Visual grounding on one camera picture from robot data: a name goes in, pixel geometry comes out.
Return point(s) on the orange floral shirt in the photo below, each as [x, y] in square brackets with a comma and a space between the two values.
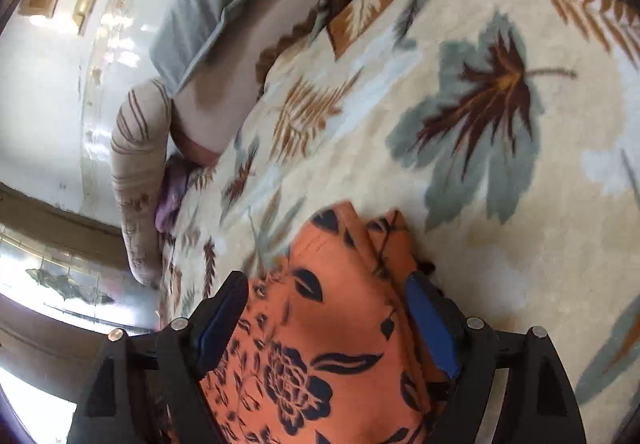
[310, 324]

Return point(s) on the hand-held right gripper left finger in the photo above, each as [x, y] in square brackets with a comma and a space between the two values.
[215, 329]

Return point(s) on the leaf printed blanket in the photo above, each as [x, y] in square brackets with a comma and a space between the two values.
[450, 224]

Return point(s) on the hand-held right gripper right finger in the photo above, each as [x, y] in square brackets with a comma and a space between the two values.
[430, 324]

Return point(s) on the pinkish bed sheet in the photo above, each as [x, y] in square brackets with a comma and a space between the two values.
[215, 104]

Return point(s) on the striped floral bolster pillow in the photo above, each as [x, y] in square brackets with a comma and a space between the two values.
[140, 164]

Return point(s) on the beige wall switch plate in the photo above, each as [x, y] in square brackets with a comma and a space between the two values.
[85, 10]

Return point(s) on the dark wooden door frame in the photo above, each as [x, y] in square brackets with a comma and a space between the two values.
[60, 214]

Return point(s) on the stained glass door panel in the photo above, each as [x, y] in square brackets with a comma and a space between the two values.
[60, 284]

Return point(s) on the purple cloth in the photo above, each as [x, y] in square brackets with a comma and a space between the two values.
[172, 194]

